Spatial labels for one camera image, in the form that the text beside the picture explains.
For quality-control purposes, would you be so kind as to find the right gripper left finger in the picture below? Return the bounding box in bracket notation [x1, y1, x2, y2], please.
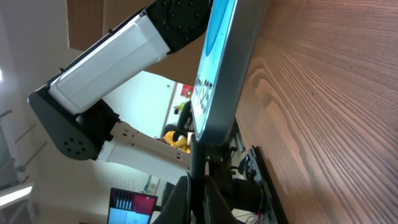
[153, 173, 192, 224]

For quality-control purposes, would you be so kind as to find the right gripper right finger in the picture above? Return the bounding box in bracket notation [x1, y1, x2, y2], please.
[203, 176, 239, 224]

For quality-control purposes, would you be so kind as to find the teal screen smartphone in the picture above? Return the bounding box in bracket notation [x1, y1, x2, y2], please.
[191, 0, 269, 144]

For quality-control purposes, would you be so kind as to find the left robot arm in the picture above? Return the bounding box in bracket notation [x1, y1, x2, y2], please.
[28, 0, 213, 183]

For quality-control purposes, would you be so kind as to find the laptop screen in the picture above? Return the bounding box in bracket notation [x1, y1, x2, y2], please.
[107, 188, 158, 224]

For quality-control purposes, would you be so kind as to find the person in yellow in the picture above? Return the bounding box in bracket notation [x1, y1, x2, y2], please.
[160, 131, 191, 154]

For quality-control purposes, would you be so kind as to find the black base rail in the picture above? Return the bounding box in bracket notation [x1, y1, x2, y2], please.
[238, 146, 289, 224]

